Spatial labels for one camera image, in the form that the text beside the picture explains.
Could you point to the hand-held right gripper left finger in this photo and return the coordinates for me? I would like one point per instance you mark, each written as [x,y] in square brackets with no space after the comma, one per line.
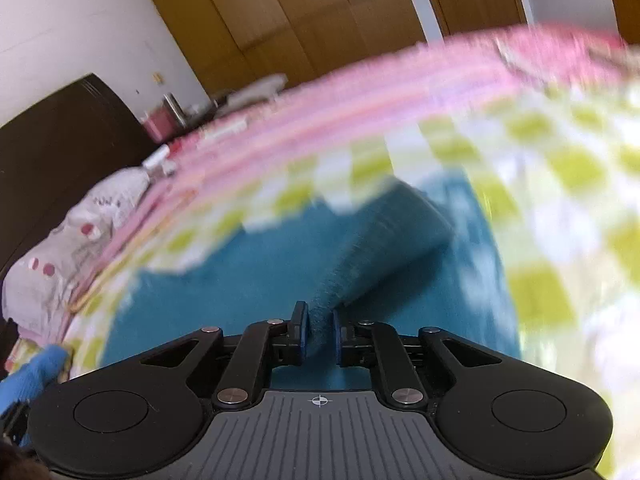
[301,332]

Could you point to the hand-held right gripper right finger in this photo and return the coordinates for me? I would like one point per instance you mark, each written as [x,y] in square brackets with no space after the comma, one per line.
[338,336]

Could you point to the blue fluffy towel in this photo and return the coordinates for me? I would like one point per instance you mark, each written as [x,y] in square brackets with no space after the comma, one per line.
[225,280]

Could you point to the small white object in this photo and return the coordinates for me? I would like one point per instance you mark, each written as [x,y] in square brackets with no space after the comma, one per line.
[157,159]

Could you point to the floral print pillow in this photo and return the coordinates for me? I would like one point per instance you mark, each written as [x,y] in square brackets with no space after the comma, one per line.
[75,240]

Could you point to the pink striped bed sheet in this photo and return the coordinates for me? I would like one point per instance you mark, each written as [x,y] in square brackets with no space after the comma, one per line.
[350,90]

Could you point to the white cloth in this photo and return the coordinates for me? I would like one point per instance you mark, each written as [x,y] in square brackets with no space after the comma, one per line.
[255,90]

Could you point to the pink box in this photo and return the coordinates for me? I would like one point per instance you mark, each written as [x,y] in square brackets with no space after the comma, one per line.
[159,125]

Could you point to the metal cup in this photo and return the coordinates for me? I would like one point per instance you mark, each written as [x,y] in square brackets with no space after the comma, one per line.
[172,107]

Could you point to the yellow-green checked blanket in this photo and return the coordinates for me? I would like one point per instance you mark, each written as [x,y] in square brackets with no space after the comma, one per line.
[550,170]

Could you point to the blue cloth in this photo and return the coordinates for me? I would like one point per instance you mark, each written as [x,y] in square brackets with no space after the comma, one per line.
[32,377]

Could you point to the dark wooden headboard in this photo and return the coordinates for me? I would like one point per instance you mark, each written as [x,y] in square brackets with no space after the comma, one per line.
[50,150]

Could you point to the wooden wardrobe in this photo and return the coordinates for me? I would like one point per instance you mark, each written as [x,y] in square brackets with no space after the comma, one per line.
[280,15]

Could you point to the wooden desk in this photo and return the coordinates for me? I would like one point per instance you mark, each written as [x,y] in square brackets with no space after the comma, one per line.
[629,15]

